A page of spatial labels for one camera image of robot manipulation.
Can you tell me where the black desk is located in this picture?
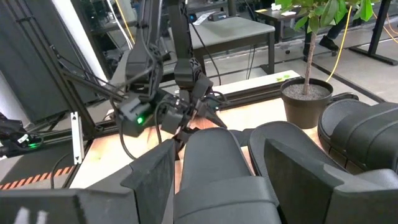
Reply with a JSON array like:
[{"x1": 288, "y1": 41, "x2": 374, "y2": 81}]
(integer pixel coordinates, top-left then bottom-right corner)
[{"x1": 254, "y1": 5, "x2": 308, "y2": 44}]

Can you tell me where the yellow cable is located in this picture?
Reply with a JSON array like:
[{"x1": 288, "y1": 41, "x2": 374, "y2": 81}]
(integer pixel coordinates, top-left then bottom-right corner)
[
  {"x1": 114, "y1": 0, "x2": 137, "y2": 44},
  {"x1": 325, "y1": 5, "x2": 354, "y2": 83}
]

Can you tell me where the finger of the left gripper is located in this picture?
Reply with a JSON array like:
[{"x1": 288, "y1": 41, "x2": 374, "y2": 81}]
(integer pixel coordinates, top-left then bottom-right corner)
[{"x1": 198, "y1": 107, "x2": 228, "y2": 128}]

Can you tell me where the orange black hazard tape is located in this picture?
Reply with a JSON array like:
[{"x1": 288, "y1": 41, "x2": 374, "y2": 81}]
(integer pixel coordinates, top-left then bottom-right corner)
[{"x1": 0, "y1": 166, "x2": 75, "y2": 191}]

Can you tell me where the person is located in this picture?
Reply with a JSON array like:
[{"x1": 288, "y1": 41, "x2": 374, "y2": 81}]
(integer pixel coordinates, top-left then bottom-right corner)
[{"x1": 303, "y1": 12, "x2": 357, "y2": 63}]

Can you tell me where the small black box device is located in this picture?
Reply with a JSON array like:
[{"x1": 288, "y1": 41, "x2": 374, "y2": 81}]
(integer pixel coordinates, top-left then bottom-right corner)
[{"x1": 207, "y1": 11, "x2": 230, "y2": 22}]

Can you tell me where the white paper sheet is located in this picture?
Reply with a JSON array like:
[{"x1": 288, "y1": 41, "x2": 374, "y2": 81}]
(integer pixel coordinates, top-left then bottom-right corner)
[{"x1": 193, "y1": 11, "x2": 216, "y2": 26}]

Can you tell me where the green plant in black pot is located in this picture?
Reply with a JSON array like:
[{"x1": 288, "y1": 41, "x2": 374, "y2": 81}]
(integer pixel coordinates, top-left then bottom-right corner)
[{"x1": 274, "y1": 0, "x2": 374, "y2": 130}]

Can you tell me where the black slide sandal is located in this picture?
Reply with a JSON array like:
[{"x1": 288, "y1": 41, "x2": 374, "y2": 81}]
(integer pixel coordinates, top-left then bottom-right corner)
[
  {"x1": 317, "y1": 98, "x2": 398, "y2": 175},
  {"x1": 231, "y1": 120, "x2": 348, "y2": 203},
  {"x1": 173, "y1": 126, "x2": 282, "y2": 224}
]

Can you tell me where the black metal table leg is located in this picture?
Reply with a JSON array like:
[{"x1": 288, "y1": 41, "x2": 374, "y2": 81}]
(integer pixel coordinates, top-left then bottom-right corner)
[{"x1": 348, "y1": 0, "x2": 398, "y2": 66}]

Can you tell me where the grey desk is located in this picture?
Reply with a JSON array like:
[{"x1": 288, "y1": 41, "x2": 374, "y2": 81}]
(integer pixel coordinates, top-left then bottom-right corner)
[{"x1": 189, "y1": 16, "x2": 277, "y2": 75}]

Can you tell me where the silver bracket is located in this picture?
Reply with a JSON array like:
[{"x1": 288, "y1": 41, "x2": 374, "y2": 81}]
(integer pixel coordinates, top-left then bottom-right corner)
[{"x1": 70, "y1": 111, "x2": 85, "y2": 166}]

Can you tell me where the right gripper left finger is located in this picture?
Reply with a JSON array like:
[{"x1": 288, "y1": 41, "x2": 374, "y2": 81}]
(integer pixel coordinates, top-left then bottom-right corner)
[{"x1": 0, "y1": 139, "x2": 175, "y2": 224}]

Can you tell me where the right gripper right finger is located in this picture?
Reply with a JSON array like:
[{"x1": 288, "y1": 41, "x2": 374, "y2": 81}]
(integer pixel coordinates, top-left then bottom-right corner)
[{"x1": 264, "y1": 139, "x2": 398, "y2": 224}]

